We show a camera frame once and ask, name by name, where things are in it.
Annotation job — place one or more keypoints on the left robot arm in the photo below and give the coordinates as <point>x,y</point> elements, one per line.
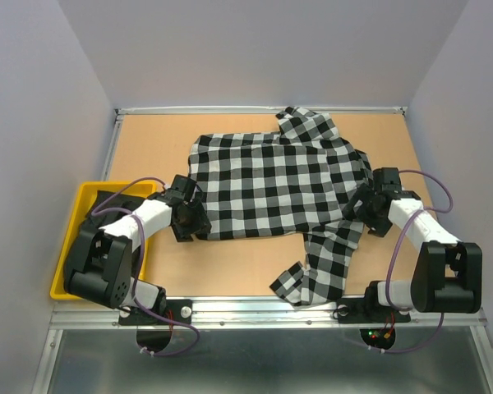
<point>119,285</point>

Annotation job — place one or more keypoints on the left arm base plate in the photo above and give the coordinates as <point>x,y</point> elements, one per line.
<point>179,310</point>

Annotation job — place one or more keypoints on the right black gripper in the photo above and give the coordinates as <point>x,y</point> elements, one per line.
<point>379,226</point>

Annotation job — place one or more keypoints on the yellow plastic bin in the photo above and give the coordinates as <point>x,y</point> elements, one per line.
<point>61,262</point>

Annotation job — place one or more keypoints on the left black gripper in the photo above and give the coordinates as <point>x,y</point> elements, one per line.
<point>200,222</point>

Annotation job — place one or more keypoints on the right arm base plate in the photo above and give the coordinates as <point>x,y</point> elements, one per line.
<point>359,311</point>

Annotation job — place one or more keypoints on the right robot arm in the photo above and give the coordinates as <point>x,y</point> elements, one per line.
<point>447,276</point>

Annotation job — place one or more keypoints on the black white checkered shirt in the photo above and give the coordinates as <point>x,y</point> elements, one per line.
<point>295,180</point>

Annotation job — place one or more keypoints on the aluminium front rail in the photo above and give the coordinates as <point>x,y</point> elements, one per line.
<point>238,312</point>

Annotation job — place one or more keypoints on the dark shirt in bin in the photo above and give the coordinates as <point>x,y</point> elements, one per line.
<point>84,249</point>

